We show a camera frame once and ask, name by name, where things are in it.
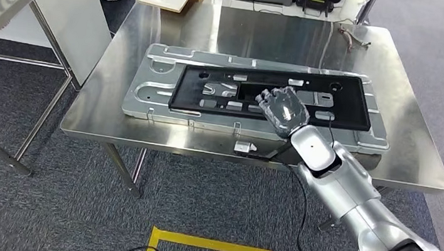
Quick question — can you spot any white desk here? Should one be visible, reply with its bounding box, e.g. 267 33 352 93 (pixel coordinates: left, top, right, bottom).
210 0 373 28

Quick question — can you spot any stamped sheet metal panel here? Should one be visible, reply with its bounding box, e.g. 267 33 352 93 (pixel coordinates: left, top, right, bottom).
119 40 399 156

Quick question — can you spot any black plastic plate frame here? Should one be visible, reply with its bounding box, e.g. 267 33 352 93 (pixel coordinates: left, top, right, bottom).
167 55 378 134

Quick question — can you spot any black router with antennas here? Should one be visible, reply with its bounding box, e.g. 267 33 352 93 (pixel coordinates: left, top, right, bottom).
294 0 337 19

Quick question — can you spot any black camera cable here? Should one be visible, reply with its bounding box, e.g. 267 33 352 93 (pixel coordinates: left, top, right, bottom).
272 161 343 251

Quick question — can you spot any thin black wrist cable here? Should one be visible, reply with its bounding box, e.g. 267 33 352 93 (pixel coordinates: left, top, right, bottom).
325 116 338 147

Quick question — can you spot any stainless steel workbench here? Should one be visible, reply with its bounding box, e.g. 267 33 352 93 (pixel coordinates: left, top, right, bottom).
51 0 444 246

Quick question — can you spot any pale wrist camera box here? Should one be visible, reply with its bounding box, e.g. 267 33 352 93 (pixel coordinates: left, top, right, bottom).
233 141 258 155

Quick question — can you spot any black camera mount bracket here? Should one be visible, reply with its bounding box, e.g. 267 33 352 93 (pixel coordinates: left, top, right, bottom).
233 136 302 168

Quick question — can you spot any loose wire harness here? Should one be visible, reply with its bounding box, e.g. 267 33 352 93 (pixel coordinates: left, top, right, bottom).
335 24 374 55

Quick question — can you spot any white plastic bottle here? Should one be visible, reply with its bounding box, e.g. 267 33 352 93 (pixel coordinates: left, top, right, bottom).
340 0 371 23

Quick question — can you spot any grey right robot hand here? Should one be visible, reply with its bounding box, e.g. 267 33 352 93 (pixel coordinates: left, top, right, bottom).
251 82 314 143

